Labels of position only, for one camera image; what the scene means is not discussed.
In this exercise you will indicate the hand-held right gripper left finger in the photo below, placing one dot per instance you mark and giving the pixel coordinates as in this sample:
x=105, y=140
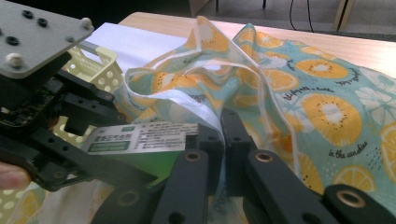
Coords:
x=213, y=155

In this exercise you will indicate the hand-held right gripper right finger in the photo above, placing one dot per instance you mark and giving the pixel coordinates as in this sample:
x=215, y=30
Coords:
x=236, y=149

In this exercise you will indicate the long green and white box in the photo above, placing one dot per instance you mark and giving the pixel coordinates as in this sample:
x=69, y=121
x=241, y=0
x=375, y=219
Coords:
x=140, y=140

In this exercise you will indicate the pale perforated plastic basket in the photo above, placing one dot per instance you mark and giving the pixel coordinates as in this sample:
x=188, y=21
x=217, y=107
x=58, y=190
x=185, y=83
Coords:
x=102, y=73

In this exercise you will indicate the orange print cloth bag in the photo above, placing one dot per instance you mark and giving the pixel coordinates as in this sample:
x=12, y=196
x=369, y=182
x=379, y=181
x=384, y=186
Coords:
x=327, y=115

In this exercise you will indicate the white board sheet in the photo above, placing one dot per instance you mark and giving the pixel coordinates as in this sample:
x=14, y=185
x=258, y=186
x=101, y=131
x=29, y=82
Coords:
x=134, y=46

